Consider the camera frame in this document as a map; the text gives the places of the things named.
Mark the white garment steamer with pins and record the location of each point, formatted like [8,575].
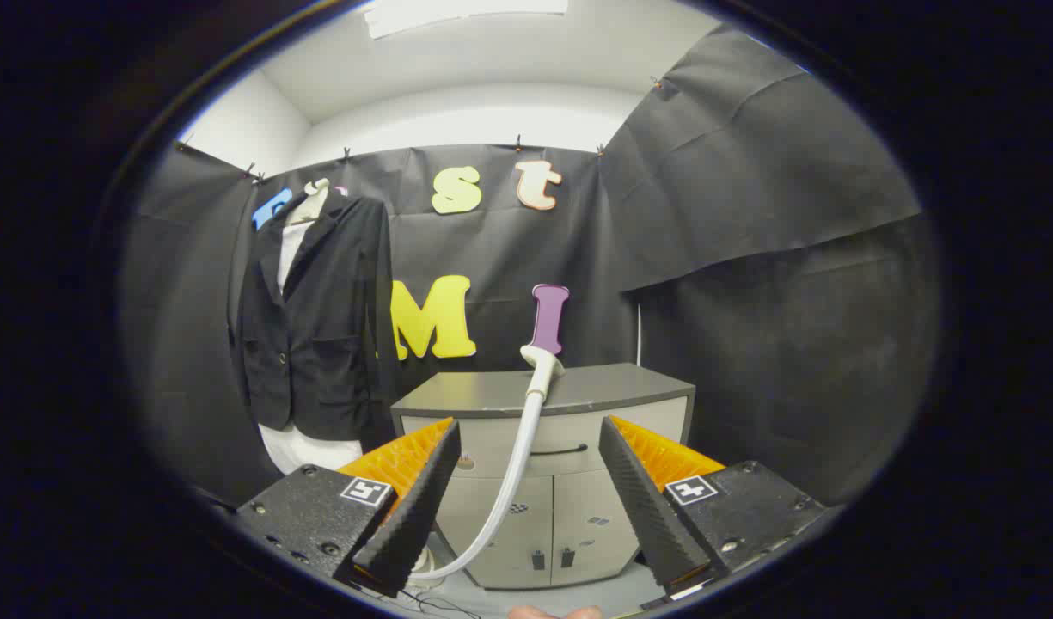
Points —
[539,378]

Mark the ceiling light panel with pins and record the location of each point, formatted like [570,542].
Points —
[457,13]

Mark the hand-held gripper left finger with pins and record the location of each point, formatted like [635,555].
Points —
[419,507]

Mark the row of black cloth clips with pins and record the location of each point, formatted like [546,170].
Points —
[518,143]

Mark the black backdrop cloth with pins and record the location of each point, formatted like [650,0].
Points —
[749,258]

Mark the black suit jacket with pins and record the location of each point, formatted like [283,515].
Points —
[320,344]

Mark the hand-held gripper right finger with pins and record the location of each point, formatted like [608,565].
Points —
[642,507]

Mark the cream plastic hanger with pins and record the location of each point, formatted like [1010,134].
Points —
[317,196]

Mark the white garment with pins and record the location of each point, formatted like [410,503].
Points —
[307,449]

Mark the grey cabinet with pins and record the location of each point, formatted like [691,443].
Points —
[578,516]

